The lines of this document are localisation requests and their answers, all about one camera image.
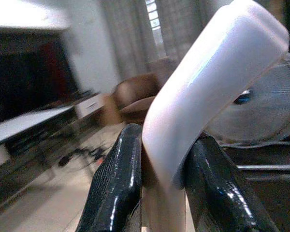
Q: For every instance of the grey standing fan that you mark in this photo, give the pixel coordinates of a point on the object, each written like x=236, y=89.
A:
x=258, y=108

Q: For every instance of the dark chair with metal frame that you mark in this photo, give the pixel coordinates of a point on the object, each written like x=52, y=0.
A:
x=268, y=178

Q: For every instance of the brown leather armchair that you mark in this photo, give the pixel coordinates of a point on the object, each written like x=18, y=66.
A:
x=135, y=99

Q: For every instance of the grey window curtain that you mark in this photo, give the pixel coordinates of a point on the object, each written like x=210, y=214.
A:
x=164, y=26

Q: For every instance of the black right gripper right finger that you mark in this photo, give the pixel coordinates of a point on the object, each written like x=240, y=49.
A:
x=215, y=188

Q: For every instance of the black flat screen television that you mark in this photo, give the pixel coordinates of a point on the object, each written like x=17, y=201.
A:
x=26, y=77

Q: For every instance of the white and black TV cabinet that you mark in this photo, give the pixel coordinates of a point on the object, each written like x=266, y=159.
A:
x=36, y=135

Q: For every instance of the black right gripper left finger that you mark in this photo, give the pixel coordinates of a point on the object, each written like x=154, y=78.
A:
x=116, y=183

